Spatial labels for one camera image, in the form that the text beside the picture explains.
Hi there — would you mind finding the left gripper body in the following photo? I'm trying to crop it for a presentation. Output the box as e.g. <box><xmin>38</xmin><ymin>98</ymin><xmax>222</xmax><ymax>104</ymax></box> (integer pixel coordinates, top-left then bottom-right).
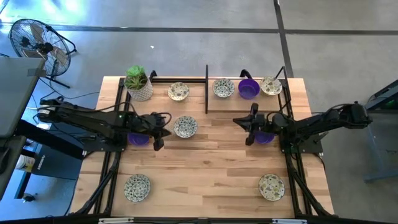
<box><xmin>139</xmin><ymin>112</ymin><xmax>166</xmax><ymax>152</ymax></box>

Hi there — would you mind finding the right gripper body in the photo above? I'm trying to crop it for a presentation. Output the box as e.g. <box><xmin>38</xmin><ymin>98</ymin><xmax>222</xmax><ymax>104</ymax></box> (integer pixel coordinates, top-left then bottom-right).
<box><xmin>245</xmin><ymin>103</ymin><xmax>276</xmax><ymax>147</ymax></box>

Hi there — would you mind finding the blue-violet plastic mini bowl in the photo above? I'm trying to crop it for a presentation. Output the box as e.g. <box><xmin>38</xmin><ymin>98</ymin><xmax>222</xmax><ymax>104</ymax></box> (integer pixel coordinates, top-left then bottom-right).
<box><xmin>238</xmin><ymin>78</ymin><xmax>261</xmax><ymax>100</ymax></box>
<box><xmin>254</xmin><ymin>130</ymin><xmax>276</xmax><ymax>146</ymax></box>
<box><xmin>127</xmin><ymin>133</ymin><xmax>150</xmax><ymax>147</ymax></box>

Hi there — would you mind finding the teal leaf-pattern ceramic bowl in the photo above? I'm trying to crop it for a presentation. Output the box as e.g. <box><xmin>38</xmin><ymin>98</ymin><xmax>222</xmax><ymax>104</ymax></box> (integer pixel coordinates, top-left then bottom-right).
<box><xmin>173</xmin><ymin>115</ymin><xmax>198</xmax><ymax>139</ymax></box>
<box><xmin>123</xmin><ymin>174</ymin><xmax>152</xmax><ymax>203</ymax></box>
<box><xmin>212</xmin><ymin>77</ymin><xmax>236</xmax><ymax>98</ymax></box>

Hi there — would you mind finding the yellow pear-pattern ceramic bowl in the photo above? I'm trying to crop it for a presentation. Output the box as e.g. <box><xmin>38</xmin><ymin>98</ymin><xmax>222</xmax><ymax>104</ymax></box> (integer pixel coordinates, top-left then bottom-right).
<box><xmin>167</xmin><ymin>82</ymin><xmax>190</xmax><ymax>102</ymax></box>
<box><xmin>259</xmin><ymin>75</ymin><xmax>283</xmax><ymax>96</ymax></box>
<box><xmin>258</xmin><ymin>173</ymin><xmax>286</xmax><ymax>202</ymax></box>

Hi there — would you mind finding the raised wooden platform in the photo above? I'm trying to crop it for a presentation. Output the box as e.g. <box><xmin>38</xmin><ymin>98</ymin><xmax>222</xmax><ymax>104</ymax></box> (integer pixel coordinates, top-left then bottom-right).
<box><xmin>207</xmin><ymin>77</ymin><xmax>280</xmax><ymax>113</ymax></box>

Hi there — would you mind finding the white patterned plant pot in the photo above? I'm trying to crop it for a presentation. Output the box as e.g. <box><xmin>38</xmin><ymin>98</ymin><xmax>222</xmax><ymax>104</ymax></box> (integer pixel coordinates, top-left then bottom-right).
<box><xmin>126</xmin><ymin>77</ymin><xmax>154</xmax><ymax>102</ymax></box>

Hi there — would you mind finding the green succulent plant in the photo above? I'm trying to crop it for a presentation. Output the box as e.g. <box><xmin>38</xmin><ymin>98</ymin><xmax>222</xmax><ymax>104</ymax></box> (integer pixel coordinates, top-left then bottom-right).
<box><xmin>124</xmin><ymin>64</ymin><xmax>149</xmax><ymax>91</ymax></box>

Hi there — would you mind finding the black desk crossbar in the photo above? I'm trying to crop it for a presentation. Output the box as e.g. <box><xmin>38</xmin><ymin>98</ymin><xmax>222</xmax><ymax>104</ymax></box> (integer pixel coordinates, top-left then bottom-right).
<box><xmin>14</xmin><ymin>119</ymin><xmax>85</xmax><ymax>161</ymax></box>

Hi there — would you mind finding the black cabinet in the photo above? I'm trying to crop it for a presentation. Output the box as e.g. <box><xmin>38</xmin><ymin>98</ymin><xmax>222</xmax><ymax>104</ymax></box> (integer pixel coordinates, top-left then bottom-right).
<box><xmin>30</xmin><ymin>123</ymin><xmax>94</xmax><ymax>181</ymax></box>

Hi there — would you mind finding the blue-grey metal stand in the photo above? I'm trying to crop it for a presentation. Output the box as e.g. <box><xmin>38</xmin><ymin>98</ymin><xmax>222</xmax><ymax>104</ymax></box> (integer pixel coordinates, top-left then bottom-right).
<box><xmin>363</xmin><ymin>79</ymin><xmax>398</xmax><ymax>184</ymax></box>

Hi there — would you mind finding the white plastic container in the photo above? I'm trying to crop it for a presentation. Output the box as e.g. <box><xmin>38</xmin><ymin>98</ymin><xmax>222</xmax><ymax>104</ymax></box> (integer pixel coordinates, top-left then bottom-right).
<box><xmin>14</xmin><ymin>154</ymin><xmax>36</xmax><ymax>173</ymax></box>

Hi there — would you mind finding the black floor fan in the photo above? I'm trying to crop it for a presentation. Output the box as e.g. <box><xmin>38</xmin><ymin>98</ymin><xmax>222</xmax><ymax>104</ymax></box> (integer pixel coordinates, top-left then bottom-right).
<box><xmin>8</xmin><ymin>17</ymin><xmax>78</xmax><ymax>90</ymax></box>

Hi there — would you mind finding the dark grey side desk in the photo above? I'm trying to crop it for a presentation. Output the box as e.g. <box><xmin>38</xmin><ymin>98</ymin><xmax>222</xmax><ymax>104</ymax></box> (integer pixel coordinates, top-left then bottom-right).
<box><xmin>0</xmin><ymin>135</ymin><xmax>27</xmax><ymax>200</ymax></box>

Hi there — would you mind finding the grey desk top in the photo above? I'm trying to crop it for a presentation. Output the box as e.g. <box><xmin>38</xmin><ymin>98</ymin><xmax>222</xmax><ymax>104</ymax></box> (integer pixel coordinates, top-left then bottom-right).
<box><xmin>0</xmin><ymin>57</ymin><xmax>46</xmax><ymax>138</ymax></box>

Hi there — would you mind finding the black upright frame post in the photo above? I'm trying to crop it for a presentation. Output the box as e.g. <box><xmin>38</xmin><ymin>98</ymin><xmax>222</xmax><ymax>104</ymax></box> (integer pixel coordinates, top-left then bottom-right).
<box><xmin>205</xmin><ymin>64</ymin><xmax>210</xmax><ymax>114</ymax></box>

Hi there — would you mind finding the black aluminium table frame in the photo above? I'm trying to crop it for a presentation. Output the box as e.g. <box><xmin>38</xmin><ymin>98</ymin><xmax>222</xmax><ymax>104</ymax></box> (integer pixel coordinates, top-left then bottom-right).
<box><xmin>68</xmin><ymin>65</ymin><xmax>336</xmax><ymax>224</ymax></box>

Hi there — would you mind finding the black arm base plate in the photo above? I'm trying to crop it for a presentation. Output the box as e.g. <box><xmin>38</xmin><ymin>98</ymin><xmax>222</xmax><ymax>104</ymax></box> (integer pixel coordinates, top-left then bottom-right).
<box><xmin>82</xmin><ymin>129</ymin><xmax>128</xmax><ymax>153</ymax></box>
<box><xmin>278</xmin><ymin>129</ymin><xmax>324</xmax><ymax>154</ymax></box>

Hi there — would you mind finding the white frame label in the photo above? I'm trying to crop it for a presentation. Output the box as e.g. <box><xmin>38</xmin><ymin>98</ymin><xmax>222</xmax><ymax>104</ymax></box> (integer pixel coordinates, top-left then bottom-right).
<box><xmin>98</xmin><ymin>217</ymin><xmax>135</xmax><ymax>224</ymax></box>
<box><xmin>272</xmin><ymin>218</ymin><xmax>308</xmax><ymax>224</ymax></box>

